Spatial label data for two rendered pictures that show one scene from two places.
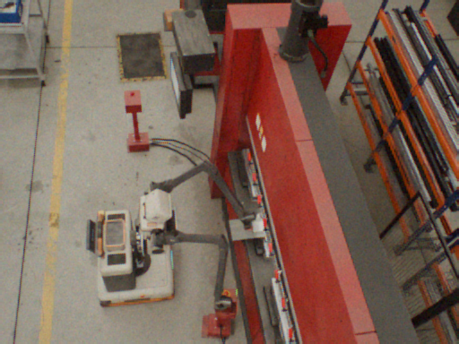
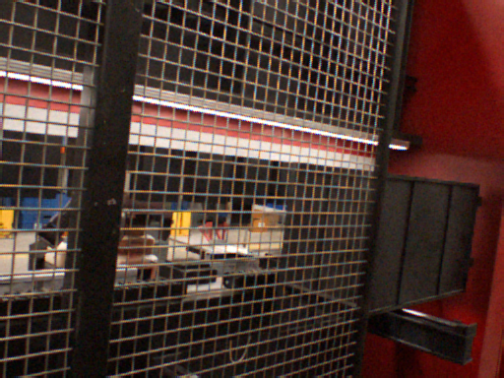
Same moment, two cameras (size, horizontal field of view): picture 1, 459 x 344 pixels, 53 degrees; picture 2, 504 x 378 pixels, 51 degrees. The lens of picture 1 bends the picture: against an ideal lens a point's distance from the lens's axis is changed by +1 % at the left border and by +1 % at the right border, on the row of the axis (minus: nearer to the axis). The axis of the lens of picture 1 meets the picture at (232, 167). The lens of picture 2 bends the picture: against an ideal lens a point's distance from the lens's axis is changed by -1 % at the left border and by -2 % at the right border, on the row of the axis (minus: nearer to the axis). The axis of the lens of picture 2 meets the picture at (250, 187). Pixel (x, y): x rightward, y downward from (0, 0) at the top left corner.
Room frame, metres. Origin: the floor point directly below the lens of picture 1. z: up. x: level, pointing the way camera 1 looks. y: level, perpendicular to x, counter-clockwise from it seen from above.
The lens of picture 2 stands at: (0.93, -2.05, 1.33)
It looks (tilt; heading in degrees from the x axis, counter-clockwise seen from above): 3 degrees down; 64
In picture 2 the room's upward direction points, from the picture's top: 6 degrees clockwise
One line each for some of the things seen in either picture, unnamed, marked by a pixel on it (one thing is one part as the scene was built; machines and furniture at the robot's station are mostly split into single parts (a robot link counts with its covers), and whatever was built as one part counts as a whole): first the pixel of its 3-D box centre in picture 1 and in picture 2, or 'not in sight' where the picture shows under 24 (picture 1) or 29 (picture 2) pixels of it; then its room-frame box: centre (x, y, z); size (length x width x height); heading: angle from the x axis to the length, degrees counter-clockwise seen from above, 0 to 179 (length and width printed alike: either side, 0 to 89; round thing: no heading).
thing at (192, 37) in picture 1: (191, 71); not in sight; (2.77, 0.50, 1.53); 0.51 x 0.25 x 0.85; 23
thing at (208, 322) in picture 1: (215, 325); not in sight; (1.15, -0.12, 0.06); 0.25 x 0.20 x 0.12; 97
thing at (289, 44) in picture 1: (308, 30); not in sight; (2.28, -0.29, 2.53); 0.33 x 0.25 x 0.47; 19
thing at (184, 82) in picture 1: (181, 85); not in sight; (2.69, 0.56, 1.42); 0.45 x 0.12 x 0.36; 23
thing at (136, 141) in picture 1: (135, 122); not in sight; (2.98, 1.11, 0.41); 0.25 x 0.20 x 0.83; 109
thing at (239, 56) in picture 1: (263, 120); (415, 218); (2.71, -0.19, 1.15); 0.85 x 0.25 x 2.30; 109
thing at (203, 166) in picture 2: (274, 232); (205, 176); (1.57, -0.40, 1.26); 0.15 x 0.09 x 0.17; 19
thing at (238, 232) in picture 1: (246, 228); (208, 244); (1.69, -0.20, 1.00); 0.26 x 0.18 x 0.01; 109
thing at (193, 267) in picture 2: not in sight; (171, 264); (1.41, -0.61, 1.01); 0.26 x 0.12 x 0.05; 109
